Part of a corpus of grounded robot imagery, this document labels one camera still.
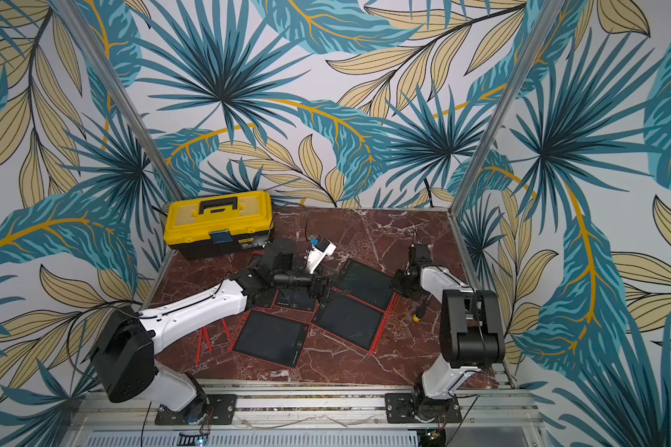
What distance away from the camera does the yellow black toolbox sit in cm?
93

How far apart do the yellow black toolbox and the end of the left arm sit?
35 cm

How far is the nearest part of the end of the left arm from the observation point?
0.66 m
